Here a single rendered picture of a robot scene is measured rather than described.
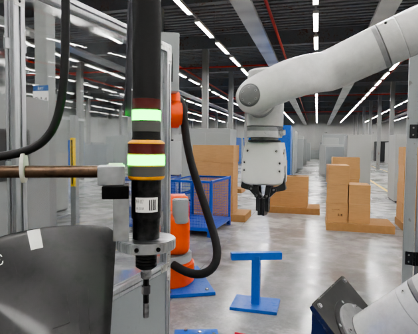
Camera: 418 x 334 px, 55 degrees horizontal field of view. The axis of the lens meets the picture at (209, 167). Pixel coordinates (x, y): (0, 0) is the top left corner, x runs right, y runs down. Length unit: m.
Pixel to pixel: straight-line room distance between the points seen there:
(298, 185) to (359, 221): 2.14
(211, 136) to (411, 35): 10.36
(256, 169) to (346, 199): 7.10
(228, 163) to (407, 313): 7.52
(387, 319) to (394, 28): 0.65
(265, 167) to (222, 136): 10.14
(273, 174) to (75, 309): 0.52
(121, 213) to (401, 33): 0.63
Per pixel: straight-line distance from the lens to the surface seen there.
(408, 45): 0.88
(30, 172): 0.48
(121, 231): 0.47
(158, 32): 0.48
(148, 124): 0.46
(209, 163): 8.52
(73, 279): 0.59
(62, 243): 0.62
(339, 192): 7.98
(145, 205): 0.46
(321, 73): 0.86
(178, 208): 4.30
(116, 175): 0.46
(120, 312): 1.76
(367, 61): 0.88
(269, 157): 0.91
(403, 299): 1.08
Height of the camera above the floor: 1.57
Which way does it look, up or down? 3 degrees down
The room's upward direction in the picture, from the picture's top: 1 degrees clockwise
